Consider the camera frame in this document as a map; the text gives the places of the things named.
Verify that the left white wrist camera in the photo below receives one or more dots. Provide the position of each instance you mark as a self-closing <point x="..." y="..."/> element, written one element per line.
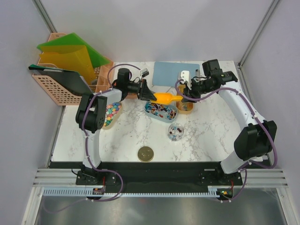
<point x="144" y="72"/>

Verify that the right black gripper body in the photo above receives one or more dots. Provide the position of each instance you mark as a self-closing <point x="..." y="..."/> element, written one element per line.
<point x="199" y="88"/>

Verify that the beige tray colourful candies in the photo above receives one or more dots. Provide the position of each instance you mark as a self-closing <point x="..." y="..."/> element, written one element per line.
<point x="113" y="111"/>

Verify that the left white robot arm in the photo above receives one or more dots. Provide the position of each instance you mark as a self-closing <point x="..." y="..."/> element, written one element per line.
<point x="91" y="112"/>

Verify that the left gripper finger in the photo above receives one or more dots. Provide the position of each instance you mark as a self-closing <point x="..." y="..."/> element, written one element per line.
<point x="145" y="89"/>
<point x="147" y="97"/>

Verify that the gold jar lid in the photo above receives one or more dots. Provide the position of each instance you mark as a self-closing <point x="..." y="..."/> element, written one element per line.
<point x="145" y="154"/>

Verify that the pink file organizer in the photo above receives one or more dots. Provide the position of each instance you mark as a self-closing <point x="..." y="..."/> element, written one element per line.
<point x="63" y="96"/>

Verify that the clear plastic jar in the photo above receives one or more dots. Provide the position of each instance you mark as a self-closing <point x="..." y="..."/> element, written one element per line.
<point x="175" y="132"/>

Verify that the white spiral notebook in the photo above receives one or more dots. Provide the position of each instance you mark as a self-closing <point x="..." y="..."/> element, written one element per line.
<point x="164" y="89"/>

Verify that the yellow plastic folder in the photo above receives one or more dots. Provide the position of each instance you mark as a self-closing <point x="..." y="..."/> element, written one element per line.
<point x="78" y="61"/>

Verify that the black folder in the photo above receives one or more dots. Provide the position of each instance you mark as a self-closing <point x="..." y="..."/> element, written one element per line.
<point x="70" y="80"/>

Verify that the green plastic folder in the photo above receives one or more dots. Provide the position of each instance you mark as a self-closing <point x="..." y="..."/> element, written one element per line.
<point x="72" y="42"/>

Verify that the blue tray of lollipops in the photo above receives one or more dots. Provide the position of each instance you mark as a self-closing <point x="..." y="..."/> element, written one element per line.
<point x="163" y="113"/>

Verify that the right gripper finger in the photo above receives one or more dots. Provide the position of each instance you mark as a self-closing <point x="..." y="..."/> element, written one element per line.
<point x="188" y="99"/>
<point x="187" y="91"/>

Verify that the yellow tray jelly candies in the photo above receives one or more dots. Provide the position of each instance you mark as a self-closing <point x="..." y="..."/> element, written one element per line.
<point x="184" y="107"/>

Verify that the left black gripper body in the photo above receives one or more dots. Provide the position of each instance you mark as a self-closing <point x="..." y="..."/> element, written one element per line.
<point x="133" y="88"/>

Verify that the aluminium frame rail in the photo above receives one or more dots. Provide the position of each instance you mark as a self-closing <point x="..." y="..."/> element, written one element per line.
<point x="256" y="178"/>

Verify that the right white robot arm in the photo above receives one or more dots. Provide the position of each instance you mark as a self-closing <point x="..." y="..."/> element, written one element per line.
<point x="257" y="135"/>

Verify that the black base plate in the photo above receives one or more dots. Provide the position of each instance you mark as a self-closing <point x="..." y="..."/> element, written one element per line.
<point x="153" y="176"/>

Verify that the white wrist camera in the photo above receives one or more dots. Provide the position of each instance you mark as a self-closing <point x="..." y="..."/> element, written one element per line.
<point x="144" y="72"/>
<point x="184" y="77"/>

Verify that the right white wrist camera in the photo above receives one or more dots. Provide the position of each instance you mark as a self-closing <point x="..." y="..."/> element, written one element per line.
<point x="184" y="77"/>

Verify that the white cable duct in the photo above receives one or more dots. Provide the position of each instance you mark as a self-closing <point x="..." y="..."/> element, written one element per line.
<point x="104" y="192"/>

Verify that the orange plastic scoop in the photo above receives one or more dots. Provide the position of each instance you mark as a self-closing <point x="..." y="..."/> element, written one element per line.
<point x="166" y="98"/>

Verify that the blue clipboard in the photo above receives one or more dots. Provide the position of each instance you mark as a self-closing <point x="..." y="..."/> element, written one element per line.
<point x="166" y="73"/>

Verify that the pink tray star candies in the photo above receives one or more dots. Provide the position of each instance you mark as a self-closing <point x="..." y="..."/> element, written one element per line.
<point x="129" y="95"/>

